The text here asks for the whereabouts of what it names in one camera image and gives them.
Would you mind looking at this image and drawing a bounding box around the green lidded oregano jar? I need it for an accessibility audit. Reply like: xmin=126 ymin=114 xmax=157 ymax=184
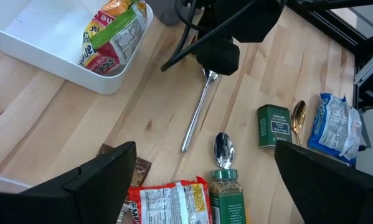
xmin=208 ymin=169 xmax=248 ymax=224

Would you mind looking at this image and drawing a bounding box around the green pepper tin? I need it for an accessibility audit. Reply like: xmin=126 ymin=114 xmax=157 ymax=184
xmin=257 ymin=104 xmax=293 ymax=149

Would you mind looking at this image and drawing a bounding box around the yellow green ramen packet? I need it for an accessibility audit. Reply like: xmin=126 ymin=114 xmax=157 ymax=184
xmin=78 ymin=0 xmax=148 ymax=75

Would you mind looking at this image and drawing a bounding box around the gold spoon green handle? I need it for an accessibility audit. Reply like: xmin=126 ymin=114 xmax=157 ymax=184
xmin=290 ymin=100 xmax=308 ymax=146

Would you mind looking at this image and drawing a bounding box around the grey plastic bin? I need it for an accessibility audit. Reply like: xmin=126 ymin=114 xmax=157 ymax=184
xmin=145 ymin=0 xmax=187 ymax=26

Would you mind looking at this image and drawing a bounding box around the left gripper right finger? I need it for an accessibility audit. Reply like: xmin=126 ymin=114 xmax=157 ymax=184
xmin=273 ymin=140 xmax=373 ymax=224

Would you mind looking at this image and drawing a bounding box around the silver aluminium extrusion bar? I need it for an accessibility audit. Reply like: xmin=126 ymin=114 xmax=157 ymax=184
xmin=353 ymin=43 xmax=373 ymax=87

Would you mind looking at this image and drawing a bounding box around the red ramen packet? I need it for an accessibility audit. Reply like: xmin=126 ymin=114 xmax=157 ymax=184
xmin=116 ymin=176 xmax=214 ymax=224

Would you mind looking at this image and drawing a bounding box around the brown food packet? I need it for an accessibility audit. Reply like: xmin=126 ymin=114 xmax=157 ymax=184
xmin=97 ymin=142 xmax=153 ymax=187

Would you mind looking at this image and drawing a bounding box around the blue ramen packet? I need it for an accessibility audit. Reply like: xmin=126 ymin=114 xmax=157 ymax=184
xmin=308 ymin=92 xmax=364 ymax=165

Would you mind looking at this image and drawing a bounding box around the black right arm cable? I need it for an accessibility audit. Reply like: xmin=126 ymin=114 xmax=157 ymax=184
xmin=160 ymin=0 xmax=258 ymax=72

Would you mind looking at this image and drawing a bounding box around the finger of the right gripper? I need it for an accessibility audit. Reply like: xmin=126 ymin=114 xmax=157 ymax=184
xmin=214 ymin=0 xmax=286 ymax=44
xmin=195 ymin=34 xmax=240 ymax=77

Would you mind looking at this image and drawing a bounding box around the white plastic bin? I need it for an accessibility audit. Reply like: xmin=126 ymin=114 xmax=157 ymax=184
xmin=0 ymin=0 xmax=154 ymax=96

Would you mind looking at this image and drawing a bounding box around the long steel spoon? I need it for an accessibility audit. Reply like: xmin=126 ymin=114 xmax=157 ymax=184
xmin=180 ymin=68 xmax=221 ymax=154

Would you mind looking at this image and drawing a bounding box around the yellow handled spoon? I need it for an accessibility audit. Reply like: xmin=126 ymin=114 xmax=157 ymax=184
xmin=213 ymin=132 xmax=236 ymax=170

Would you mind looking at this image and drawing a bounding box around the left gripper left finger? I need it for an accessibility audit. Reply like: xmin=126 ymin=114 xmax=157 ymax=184
xmin=32 ymin=141 xmax=137 ymax=224

